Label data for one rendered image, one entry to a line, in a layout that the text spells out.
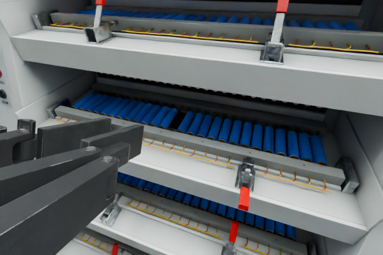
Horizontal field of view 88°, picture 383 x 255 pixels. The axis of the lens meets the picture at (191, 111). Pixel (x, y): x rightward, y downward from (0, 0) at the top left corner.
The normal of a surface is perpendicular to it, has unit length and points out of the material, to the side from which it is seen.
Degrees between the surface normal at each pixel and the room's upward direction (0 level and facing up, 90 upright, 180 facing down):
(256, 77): 109
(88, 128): 90
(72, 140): 90
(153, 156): 19
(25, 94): 90
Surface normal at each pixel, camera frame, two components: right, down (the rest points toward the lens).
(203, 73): -0.33, 0.57
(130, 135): 0.95, 0.18
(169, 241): -0.02, -0.80
